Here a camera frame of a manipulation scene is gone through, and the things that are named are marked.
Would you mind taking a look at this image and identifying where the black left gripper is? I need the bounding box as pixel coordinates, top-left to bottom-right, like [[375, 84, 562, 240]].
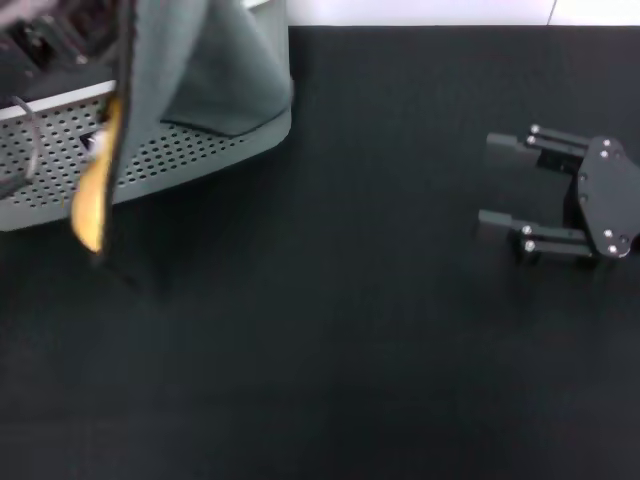
[[0, 0, 119, 76]]

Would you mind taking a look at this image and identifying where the yellow and grey towel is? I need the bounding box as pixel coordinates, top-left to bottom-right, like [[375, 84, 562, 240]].
[[69, 0, 296, 294]]

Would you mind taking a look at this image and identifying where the grey perforated storage box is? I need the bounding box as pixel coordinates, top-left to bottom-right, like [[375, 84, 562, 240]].
[[0, 0, 294, 232]]

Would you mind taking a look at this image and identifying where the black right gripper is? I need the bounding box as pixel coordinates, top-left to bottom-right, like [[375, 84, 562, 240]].
[[477, 124, 640, 266]]

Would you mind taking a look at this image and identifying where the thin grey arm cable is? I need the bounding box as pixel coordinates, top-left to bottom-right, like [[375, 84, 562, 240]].
[[0, 94, 44, 201]]

